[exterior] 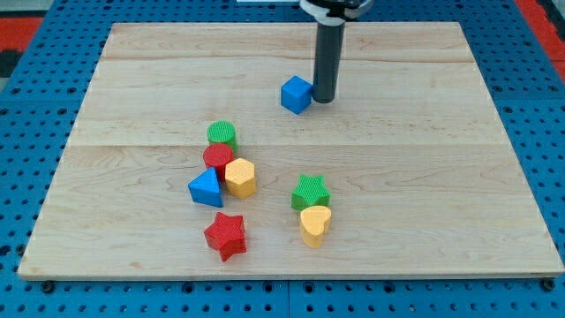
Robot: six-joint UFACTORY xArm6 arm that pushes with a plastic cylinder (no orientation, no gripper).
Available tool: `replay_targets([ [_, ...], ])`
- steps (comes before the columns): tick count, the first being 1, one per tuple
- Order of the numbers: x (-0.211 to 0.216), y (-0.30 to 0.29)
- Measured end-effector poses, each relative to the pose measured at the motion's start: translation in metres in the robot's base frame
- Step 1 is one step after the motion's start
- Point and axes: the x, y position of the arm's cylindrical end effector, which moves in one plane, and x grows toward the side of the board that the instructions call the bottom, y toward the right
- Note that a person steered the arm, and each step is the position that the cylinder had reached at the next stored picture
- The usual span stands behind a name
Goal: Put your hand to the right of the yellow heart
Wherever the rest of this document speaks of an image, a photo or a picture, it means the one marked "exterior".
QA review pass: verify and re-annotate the green cylinder block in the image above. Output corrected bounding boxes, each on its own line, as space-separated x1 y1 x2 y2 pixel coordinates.
207 120 238 153

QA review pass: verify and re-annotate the green star block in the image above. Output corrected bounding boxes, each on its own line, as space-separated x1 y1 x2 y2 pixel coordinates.
290 174 331 211

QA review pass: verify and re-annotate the blue cube block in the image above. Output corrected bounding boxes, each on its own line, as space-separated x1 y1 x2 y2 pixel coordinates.
281 76 313 115

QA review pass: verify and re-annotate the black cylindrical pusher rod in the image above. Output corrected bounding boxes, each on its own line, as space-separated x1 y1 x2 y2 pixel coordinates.
313 23 345 103

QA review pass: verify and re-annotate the red cylinder block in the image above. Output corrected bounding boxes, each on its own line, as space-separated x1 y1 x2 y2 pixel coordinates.
203 143 234 182

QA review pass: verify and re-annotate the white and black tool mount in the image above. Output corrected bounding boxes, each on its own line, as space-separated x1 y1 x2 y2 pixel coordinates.
299 0 373 26

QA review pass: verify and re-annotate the blue triangle block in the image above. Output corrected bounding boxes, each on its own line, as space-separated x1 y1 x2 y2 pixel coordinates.
187 168 223 208

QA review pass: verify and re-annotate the red star block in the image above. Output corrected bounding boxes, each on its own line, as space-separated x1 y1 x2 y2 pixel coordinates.
204 211 246 262

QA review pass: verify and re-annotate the light wooden board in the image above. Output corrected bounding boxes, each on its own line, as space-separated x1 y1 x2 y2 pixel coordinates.
18 22 564 281

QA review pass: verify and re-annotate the yellow hexagon block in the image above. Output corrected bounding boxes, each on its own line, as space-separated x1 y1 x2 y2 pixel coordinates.
225 158 256 199

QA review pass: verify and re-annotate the yellow heart block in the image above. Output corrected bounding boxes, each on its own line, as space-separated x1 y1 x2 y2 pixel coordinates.
299 205 332 248

